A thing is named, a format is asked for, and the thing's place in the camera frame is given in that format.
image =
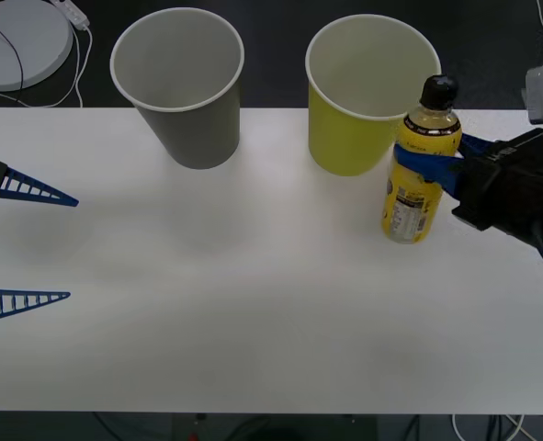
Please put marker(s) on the grey plastic bin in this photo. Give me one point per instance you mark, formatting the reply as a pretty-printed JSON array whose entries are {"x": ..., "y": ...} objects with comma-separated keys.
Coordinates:
[{"x": 207, "y": 138}]

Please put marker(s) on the yellow bottle with black cap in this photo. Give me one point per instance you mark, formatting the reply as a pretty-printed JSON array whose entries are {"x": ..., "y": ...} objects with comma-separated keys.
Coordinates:
[{"x": 409, "y": 216}]

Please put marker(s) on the yellow-green plastic bin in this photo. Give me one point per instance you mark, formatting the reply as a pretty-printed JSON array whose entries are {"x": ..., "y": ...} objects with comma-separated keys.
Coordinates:
[{"x": 344, "y": 147}]

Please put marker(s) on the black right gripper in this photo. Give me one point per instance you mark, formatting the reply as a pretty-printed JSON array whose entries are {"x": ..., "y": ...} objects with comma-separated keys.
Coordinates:
[{"x": 505, "y": 188}]

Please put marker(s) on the white round disc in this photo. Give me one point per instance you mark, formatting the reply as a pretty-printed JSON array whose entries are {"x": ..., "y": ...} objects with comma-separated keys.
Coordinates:
[{"x": 32, "y": 46}]

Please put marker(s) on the white power strip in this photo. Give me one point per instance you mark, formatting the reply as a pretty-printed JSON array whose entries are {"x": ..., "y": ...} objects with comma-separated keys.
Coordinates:
[{"x": 75, "y": 16}]

